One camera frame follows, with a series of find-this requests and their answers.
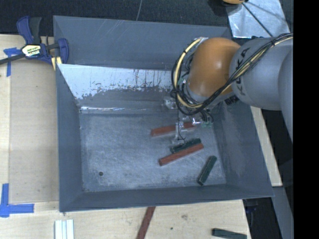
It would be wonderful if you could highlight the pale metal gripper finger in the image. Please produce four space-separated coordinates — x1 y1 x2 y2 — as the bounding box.
171 136 186 147
174 122 184 138

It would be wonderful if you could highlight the grey metal bin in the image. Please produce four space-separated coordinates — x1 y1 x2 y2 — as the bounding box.
52 15 275 213

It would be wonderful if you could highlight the red-brown flat block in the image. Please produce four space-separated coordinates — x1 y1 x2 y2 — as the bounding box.
150 122 197 137
159 143 205 167
136 206 157 239

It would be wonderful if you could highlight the dark green flat block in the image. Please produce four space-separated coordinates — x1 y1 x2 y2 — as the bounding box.
196 155 218 186
211 228 248 239
170 137 202 154

